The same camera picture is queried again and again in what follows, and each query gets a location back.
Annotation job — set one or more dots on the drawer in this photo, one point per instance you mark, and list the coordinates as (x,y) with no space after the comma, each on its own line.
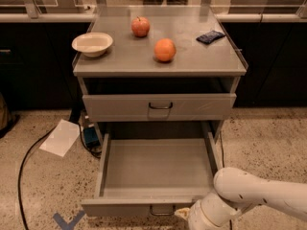
(141,177)
(158,107)

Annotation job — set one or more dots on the grey drawer cabinet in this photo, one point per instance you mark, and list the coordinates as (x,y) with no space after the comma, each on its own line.
(130,67)

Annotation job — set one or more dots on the orange fruit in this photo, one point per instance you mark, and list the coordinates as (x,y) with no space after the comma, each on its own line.
(164,49)

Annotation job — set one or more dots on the red apple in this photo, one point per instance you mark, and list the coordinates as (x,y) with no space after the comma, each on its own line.
(140,26)

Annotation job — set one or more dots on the dark blue sponge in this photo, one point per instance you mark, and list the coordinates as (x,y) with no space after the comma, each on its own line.
(209,37)

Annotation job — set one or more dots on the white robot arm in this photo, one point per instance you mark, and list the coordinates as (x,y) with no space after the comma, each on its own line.
(236,192)

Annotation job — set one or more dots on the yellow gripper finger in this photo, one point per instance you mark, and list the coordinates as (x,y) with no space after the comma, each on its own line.
(182,213)

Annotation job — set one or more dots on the blue power box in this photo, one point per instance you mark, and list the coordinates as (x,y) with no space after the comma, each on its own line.
(90,137)

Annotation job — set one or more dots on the white bowl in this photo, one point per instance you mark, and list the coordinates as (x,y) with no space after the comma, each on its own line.
(92,44)

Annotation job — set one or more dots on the white paper sheet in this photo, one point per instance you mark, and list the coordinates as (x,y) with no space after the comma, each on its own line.
(61,138)

